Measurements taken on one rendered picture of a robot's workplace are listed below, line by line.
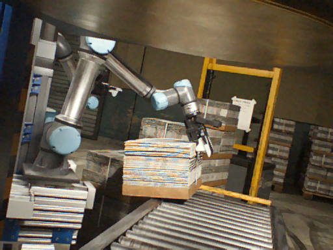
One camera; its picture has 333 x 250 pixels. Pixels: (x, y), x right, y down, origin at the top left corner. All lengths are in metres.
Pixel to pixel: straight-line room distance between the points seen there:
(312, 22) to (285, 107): 9.02
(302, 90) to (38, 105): 7.82
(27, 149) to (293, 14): 1.83
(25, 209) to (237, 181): 2.67
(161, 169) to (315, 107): 7.81
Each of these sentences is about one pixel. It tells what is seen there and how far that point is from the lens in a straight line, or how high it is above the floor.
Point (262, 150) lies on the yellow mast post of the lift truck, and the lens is 3.84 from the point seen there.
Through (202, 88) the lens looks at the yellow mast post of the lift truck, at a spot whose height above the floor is 1.40.
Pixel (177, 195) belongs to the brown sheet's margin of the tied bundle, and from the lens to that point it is 1.75.
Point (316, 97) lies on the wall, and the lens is 9.43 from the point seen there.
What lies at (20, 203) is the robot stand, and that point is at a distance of 1.73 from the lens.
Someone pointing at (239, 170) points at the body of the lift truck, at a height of 0.70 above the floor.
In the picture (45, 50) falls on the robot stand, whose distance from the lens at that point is 2.06.
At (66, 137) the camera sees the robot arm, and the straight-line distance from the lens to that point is 1.68.
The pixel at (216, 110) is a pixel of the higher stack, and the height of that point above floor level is 1.21.
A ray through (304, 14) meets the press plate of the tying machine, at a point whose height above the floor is 1.29.
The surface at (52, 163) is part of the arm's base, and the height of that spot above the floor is 0.86.
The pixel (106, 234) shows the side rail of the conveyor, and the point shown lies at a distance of 1.26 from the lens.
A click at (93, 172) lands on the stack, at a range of 2.56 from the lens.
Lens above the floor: 1.21
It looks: 3 degrees down
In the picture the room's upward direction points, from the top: 11 degrees clockwise
